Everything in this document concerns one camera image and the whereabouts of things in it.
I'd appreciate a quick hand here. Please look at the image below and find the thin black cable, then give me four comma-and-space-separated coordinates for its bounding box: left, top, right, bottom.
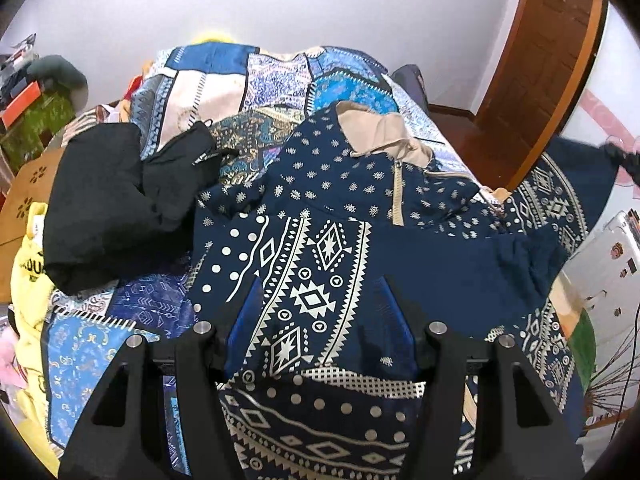
607, 310, 640, 441

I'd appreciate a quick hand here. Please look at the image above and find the yellow plush toy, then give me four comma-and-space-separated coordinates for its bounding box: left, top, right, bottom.
192, 31, 238, 46

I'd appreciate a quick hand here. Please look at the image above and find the navy patterned hoodie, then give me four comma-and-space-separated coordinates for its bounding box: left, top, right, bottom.
187, 101, 621, 480

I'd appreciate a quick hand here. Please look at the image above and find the grey-green pillow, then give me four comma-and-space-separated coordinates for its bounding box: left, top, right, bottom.
27, 55, 88, 111

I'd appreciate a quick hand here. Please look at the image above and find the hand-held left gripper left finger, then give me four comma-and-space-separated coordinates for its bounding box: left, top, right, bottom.
58, 276, 263, 480

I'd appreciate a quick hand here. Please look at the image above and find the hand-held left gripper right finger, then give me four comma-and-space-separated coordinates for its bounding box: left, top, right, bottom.
382, 275, 587, 480

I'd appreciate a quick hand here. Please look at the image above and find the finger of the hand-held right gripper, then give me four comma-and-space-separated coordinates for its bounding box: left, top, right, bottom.
600, 141, 640, 186

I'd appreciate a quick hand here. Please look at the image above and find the dark blue pillow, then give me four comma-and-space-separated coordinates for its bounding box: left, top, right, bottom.
390, 64, 431, 111

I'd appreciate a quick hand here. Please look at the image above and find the yellow cloth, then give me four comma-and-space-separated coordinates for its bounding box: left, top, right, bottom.
10, 202, 61, 478

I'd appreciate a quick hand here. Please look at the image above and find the brown wooden door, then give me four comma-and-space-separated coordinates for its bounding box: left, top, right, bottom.
475, 0, 608, 191

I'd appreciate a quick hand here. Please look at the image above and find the brown cardboard box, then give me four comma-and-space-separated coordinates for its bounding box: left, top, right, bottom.
0, 147, 68, 303

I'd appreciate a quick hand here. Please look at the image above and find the orange box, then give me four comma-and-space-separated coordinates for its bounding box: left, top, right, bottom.
0, 80, 43, 131

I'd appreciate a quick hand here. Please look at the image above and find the black garment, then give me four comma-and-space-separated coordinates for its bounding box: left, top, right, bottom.
42, 121, 226, 295

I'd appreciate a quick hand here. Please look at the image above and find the green patterned box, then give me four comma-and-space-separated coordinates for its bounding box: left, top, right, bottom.
0, 92, 76, 171

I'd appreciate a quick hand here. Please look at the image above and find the dark spiky plant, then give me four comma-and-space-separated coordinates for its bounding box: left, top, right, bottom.
587, 340, 640, 431

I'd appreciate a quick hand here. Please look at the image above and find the blue patchwork bedspread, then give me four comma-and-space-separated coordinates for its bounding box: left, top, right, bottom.
40, 42, 591, 480

